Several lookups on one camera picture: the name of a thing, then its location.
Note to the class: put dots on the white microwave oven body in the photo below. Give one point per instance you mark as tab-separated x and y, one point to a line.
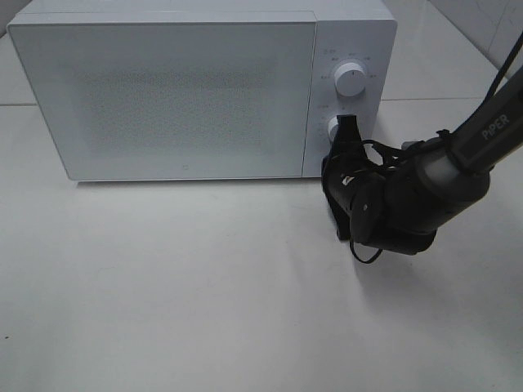
360	30

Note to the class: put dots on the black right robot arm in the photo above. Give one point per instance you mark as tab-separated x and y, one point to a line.
396	199

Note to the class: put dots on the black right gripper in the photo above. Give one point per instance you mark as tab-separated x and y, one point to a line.
353	178

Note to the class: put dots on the white round knob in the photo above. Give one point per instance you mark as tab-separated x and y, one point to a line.
350	78
332	128

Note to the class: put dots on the white microwave door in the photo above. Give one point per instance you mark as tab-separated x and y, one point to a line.
187	101

